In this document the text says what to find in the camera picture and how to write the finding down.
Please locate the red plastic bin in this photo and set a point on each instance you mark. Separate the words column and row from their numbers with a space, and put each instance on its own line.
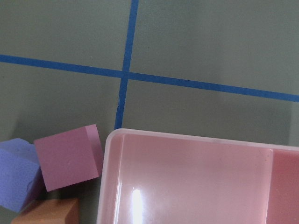
column 163, row 178

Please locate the far magenta foam block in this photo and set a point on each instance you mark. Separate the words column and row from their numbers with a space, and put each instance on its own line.
column 70, row 157

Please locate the far orange foam block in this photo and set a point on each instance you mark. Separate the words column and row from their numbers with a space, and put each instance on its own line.
column 52, row 211

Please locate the far purple foam block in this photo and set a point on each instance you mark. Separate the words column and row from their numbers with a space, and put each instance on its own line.
column 20, row 175

